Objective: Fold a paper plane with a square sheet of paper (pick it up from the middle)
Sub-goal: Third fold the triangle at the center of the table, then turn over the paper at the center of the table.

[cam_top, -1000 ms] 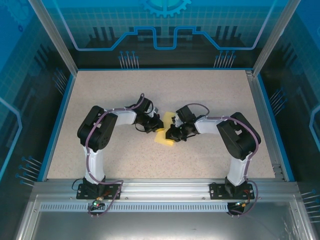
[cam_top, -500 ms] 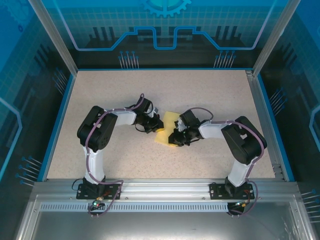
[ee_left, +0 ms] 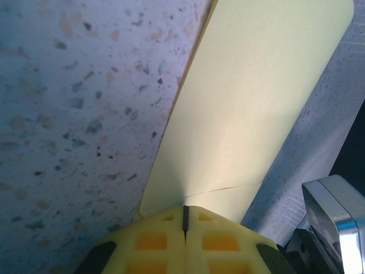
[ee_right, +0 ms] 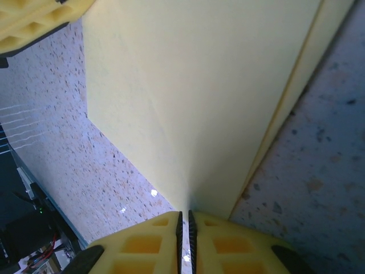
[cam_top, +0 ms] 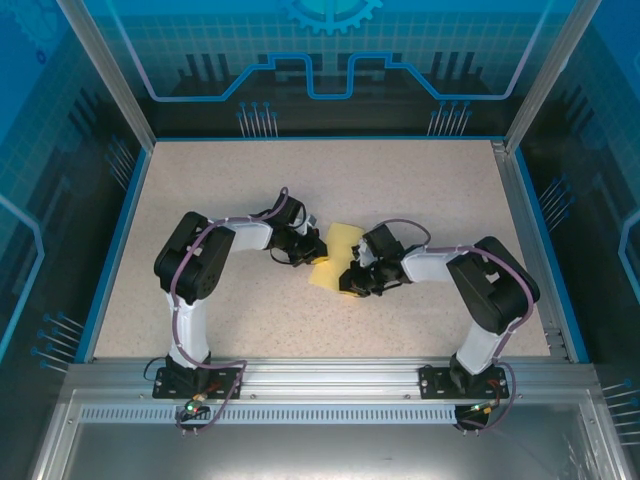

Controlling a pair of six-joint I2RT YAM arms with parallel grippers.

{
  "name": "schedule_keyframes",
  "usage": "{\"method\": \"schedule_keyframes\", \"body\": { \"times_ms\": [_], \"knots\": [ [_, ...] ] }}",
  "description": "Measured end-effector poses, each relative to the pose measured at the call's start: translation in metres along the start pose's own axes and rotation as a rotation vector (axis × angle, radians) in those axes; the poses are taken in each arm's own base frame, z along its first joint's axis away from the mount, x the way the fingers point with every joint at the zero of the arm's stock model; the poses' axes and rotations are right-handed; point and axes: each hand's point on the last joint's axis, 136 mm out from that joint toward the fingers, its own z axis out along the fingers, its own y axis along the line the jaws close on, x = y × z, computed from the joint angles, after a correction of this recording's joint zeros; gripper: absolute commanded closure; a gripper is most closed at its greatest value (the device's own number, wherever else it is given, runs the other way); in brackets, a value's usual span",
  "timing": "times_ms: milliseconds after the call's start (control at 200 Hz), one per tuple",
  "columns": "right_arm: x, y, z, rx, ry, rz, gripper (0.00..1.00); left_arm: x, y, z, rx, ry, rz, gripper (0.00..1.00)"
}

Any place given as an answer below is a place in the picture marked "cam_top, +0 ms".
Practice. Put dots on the yellow square paper sheet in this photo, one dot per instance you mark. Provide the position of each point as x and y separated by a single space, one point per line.
340 245

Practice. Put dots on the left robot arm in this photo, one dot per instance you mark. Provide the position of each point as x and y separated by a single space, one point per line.
192 265

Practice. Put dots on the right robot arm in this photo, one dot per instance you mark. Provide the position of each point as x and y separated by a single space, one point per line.
490 290

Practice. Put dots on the steel bottom panel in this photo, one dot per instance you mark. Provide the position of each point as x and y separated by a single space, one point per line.
325 455

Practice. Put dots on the power connector with green light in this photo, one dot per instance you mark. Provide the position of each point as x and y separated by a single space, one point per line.
192 407
487 407

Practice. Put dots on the aluminium mounting rail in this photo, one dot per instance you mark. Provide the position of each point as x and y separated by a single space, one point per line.
325 375

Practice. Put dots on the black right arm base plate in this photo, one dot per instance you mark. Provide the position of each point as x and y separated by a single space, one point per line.
430 382

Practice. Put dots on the aluminium side rail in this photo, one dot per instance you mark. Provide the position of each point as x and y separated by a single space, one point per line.
517 200

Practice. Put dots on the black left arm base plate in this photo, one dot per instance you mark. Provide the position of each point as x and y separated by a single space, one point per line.
167 387

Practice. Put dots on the aluminium frame post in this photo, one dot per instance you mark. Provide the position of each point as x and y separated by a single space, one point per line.
550 75
110 80

